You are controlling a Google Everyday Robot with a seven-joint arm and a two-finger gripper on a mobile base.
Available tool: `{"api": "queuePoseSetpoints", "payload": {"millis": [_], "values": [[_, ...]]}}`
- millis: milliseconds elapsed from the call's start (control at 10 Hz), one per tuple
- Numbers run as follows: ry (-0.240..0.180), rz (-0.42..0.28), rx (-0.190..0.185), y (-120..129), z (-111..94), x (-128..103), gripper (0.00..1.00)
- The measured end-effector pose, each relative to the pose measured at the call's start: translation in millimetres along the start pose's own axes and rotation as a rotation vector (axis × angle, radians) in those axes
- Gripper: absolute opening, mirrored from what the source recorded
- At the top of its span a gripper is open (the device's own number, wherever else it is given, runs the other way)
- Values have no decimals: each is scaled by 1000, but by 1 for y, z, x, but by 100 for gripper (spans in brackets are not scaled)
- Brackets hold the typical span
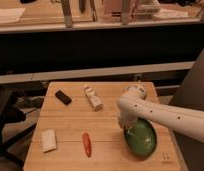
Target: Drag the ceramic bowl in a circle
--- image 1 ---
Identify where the white tube bottle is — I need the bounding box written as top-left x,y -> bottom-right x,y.
84,85 -> 103,111

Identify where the red chili pepper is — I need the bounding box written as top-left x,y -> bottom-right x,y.
83,133 -> 92,157

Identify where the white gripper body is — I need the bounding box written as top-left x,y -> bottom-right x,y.
117,113 -> 137,129

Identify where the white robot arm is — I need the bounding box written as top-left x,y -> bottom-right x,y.
117,84 -> 204,143

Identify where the green ceramic bowl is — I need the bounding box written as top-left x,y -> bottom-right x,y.
123,118 -> 157,157

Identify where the black rectangular block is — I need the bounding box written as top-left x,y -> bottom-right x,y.
55,90 -> 72,105

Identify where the white paper sheet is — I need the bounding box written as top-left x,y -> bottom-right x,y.
0,8 -> 25,24

